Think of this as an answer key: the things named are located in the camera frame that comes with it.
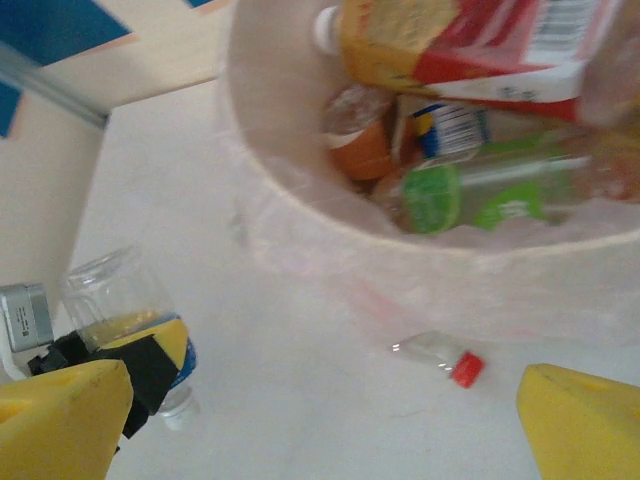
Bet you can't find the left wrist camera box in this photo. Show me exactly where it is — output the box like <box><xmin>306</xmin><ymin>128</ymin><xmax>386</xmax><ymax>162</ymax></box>
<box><xmin>0</xmin><ymin>282</ymin><xmax>55</xmax><ymax>381</ymax></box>

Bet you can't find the Pepsi bottle blue cap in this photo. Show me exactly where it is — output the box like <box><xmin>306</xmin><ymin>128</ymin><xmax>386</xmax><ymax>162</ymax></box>
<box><xmin>399</xmin><ymin>99</ymin><xmax>496</xmax><ymax>161</ymax></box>

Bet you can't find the red yellow label bottle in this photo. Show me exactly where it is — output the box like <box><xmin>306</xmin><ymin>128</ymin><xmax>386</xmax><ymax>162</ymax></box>
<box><xmin>313</xmin><ymin>0</ymin><xmax>640</xmax><ymax>126</ymax></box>

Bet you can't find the brown tea bottle orange cap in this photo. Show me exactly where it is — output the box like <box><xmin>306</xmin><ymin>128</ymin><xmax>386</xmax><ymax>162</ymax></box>
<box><xmin>319</xmin><ymin>84</ymin><xmax>401</xmax><ymax>182</ymax></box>

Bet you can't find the white bin with plastic liner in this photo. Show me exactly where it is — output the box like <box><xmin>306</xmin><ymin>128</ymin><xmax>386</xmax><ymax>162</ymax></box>
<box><xmin>217</xmin><ymin>0</ymin><xmax>640</xmax><ymax>351</ymax></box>

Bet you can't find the aluminium frame post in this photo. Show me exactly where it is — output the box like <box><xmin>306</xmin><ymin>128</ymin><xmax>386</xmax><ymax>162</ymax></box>
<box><xmin>0</xmin><ymin>42</ymin><xmax>111</xmax><ymax>126</ymax></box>

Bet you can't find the small blue label bottle white cap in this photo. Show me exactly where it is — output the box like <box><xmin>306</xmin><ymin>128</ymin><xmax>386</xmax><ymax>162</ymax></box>
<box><xmin>62</xmin><ymin>244</ymin><xmax>201</xmax><ymax>431</ymax></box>

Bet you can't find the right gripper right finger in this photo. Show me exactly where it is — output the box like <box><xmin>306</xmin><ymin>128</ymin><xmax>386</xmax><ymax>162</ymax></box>
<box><xmin>517</xmin><ymin>363</ymin><xmax>640</xmax><ymax>480</ymax></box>

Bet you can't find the clear bottle green label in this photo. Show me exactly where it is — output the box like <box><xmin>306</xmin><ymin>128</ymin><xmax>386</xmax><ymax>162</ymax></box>
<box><xmin>397</xmin><ymin>144</ymin><xmax>594</xmax><ymax>236</ymax></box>

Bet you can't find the clear bottle red label red cap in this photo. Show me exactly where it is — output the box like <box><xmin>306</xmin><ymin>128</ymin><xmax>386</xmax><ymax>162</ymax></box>
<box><xmin>392</xmin><ymin>329</ymin><xmax>486</xmax><ymax>390</ymax></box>

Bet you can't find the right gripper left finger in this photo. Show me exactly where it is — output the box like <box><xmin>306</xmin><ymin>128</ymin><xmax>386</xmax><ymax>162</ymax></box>
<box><xmin>0</xmin><ymin>359</ymin><xmax>134</xmax><ymax>480</ymax></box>

